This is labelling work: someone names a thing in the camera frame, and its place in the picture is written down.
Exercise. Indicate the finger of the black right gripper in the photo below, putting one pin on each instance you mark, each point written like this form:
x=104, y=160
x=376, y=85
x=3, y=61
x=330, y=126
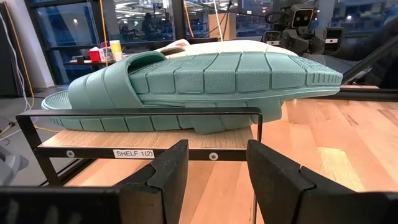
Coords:
x=289, y=42
x=304, y=42

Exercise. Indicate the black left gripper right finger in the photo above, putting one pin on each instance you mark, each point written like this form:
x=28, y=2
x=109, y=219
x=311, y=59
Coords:
x=280, y=193

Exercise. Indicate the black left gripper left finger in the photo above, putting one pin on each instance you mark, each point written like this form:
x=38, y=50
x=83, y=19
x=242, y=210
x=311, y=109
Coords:
x=149, y=199

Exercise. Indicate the green rubber slides pair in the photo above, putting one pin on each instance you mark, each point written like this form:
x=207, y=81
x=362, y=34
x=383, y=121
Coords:
x=217, y=77

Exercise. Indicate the brown cardboard panel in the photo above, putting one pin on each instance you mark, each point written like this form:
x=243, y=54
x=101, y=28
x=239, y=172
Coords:
x=228, y=28

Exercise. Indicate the person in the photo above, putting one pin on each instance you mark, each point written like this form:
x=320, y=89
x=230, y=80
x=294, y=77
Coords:
x=148, y=26

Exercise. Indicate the red box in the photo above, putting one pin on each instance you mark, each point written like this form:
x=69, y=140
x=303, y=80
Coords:
x=94, y=56

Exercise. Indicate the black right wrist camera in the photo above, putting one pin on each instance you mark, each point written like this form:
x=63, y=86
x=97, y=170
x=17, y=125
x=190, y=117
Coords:
x=302, y=17

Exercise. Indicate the black overhead camera frame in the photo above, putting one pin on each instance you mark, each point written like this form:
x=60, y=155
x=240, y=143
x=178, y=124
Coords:
x=373, y=59

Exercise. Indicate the black table frame rails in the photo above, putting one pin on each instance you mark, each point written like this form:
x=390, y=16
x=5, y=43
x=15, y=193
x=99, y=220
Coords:
x=357, y=95

